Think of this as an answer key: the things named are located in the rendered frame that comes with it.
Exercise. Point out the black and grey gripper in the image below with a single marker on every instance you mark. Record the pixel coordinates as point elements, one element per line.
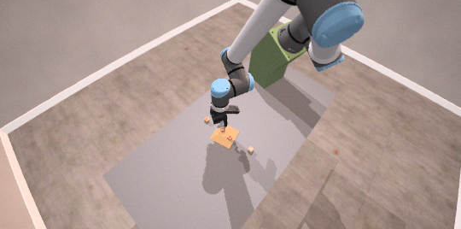
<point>218,117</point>

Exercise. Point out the peach flat mat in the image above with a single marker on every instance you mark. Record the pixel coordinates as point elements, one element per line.
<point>221,137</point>

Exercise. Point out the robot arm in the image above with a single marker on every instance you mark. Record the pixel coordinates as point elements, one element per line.
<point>328,22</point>

